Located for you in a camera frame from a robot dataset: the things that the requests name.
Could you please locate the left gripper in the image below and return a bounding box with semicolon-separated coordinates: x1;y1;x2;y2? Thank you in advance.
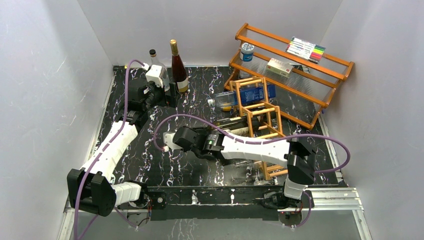
142;76;181;112

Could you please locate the dark red wine bottle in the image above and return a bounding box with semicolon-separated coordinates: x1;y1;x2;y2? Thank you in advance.
169;39;189;93

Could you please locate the clear glass bottle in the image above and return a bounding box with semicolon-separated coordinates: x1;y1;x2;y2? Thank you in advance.
148;49;171;90

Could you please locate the green wine bottle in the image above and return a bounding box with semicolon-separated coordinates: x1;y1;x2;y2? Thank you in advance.
213;115;264;137

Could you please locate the clear bottle bottom rack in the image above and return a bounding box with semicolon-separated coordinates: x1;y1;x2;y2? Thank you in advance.
228;159;263;169

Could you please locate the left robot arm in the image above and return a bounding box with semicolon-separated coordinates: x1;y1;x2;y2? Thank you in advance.
66;80;177;217

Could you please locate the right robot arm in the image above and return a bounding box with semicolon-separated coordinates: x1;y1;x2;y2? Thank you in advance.
163;126;316;209

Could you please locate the light wooden wine rack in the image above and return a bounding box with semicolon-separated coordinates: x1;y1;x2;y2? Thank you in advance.
229;76;292;181

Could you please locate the small clear plastic bottle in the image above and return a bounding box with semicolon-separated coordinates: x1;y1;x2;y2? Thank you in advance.
239;70;251;79

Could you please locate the blue white jar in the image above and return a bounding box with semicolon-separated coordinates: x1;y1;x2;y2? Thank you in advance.
240;42;255;62

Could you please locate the green white box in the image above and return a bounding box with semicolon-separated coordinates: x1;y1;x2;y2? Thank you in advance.
266;58;293;78

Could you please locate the orange wooden shelf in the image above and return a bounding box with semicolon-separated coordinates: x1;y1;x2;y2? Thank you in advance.
229;23;354;129

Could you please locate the marker pen pack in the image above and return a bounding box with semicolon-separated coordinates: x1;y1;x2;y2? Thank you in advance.
285;36;326;64

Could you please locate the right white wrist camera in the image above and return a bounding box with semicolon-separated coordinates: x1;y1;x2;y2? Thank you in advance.
162;131;180;152

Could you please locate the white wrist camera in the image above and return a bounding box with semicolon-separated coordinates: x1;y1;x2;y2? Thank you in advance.
162;131;180;152
145;64;165;89

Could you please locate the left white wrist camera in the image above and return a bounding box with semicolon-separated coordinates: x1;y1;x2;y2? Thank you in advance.
145;64;165;89

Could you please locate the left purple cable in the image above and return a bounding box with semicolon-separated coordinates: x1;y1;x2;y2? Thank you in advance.
73;59;148;240

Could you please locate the purple cable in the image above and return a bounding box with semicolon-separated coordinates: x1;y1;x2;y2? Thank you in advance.
152;114;351;229
73;59;148;240

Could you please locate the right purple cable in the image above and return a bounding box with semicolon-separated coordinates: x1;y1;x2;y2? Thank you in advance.
152;114;351;229

